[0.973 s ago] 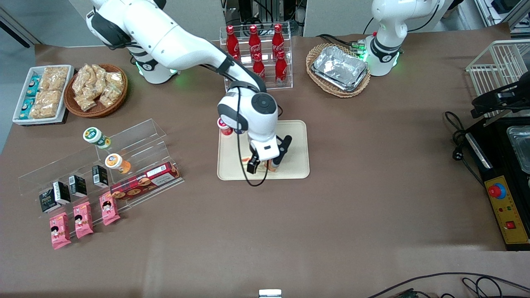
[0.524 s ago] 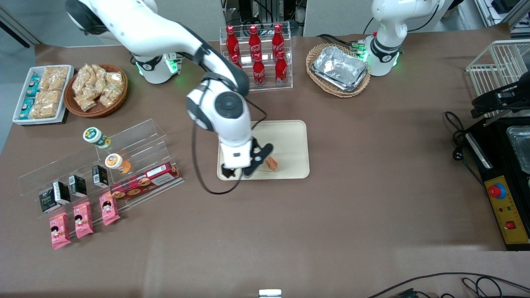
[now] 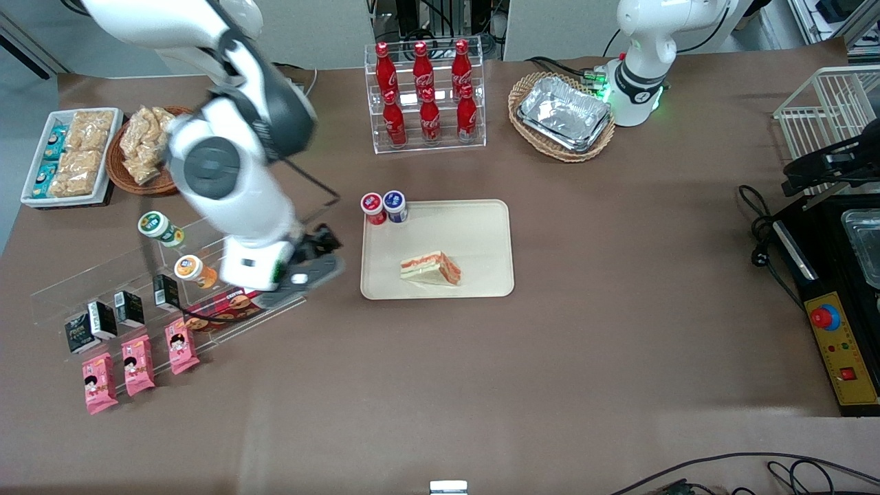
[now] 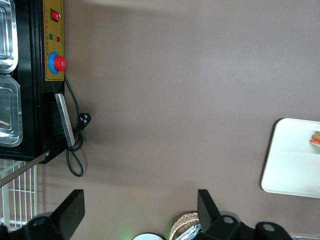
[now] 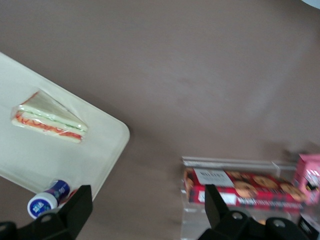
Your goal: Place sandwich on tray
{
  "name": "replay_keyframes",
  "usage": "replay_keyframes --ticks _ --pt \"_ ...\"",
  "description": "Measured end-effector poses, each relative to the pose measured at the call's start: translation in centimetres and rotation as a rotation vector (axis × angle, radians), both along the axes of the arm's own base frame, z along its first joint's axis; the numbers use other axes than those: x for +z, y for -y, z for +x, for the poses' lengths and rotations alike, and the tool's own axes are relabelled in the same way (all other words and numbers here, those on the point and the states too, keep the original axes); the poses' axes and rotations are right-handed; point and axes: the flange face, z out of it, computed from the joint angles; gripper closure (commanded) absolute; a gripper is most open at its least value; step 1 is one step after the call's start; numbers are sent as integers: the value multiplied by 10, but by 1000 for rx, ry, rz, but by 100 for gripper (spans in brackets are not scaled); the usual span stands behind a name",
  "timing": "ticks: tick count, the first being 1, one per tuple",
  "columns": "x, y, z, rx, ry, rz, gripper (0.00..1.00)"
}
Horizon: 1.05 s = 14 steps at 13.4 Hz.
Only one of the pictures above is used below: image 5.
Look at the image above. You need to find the blue cap yogurt bottle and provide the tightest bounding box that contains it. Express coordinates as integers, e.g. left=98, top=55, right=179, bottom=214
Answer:
left=26, top=179, right=71, bottom=220

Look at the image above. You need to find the triangle sandwich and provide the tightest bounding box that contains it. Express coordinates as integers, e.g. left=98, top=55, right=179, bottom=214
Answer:
left=10, top=89, right=89, bottom=145

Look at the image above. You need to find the clear acrylic tiered shelf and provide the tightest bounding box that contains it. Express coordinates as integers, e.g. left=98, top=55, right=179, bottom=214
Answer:
left=180, top=156, right=320, bottom=240

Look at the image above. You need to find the red tartan cookie box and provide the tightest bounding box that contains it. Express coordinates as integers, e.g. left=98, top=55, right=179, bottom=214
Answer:
left=183, top=167, right=310, bottom=213

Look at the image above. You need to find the cream plastic serving tray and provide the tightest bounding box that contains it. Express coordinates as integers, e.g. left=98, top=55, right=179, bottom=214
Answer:
left=0, top=51, right=131, bottom=202

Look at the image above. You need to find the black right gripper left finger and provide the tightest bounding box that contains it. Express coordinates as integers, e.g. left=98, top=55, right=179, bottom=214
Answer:
left=0, top=184, right=94, bottom=240

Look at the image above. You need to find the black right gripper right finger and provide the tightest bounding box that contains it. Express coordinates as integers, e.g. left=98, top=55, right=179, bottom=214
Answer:
left=197, top=184, right=311, bottom=240

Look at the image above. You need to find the pink snack pack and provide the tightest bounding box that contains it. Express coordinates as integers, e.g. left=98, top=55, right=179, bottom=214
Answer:
left=292, top=153, right=320, bottom=206

